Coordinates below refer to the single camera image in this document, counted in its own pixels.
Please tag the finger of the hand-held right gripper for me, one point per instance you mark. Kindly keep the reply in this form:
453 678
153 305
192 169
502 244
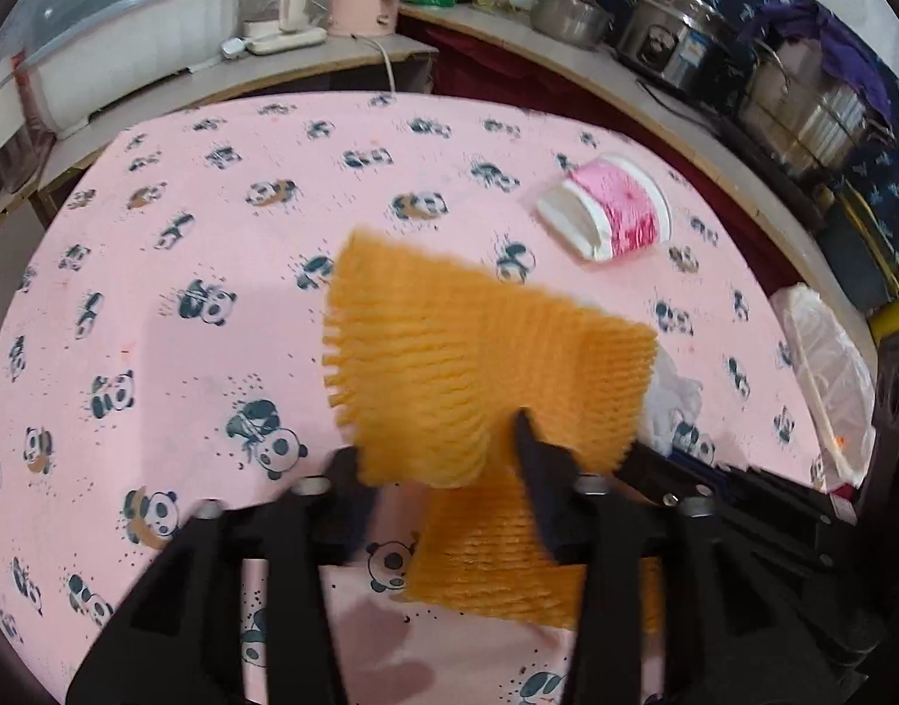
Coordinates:
662 470

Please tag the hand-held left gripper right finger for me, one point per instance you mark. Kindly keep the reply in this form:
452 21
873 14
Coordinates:
545 485

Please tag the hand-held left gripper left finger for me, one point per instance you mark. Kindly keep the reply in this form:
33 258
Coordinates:
347 507

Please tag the orange foam fruit net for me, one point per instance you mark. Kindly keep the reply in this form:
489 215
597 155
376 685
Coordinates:
449 338
486 565

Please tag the white lined trash bin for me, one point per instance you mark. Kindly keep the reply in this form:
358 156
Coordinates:
824 367

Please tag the crumpled white tissue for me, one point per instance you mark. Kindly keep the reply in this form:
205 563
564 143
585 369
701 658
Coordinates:
670 396

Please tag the yellow box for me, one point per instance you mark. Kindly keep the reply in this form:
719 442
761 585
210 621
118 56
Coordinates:
894 319

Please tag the crushed pink paper cup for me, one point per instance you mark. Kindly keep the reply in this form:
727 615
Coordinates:
618 205

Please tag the pink panda tablecloth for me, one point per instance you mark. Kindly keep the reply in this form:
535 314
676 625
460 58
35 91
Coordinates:
163 235

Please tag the large steel steamer pot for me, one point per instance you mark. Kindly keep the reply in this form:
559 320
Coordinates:
802 117

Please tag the curved grey counter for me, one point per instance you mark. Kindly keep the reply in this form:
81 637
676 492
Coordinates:
552 62

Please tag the silver rice cooker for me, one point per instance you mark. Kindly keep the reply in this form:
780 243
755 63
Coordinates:
670 44

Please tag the wooden side shelf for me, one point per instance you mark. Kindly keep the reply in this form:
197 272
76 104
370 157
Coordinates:
310 62

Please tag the purple cloth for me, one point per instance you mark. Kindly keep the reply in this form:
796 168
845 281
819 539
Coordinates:
839 51

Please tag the small steel pot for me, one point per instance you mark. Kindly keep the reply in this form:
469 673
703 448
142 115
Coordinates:
571 18

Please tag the white power plug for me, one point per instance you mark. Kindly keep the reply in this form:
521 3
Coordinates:
233 48

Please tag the white covered dish rack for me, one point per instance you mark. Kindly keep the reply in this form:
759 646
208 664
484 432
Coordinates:
126 37

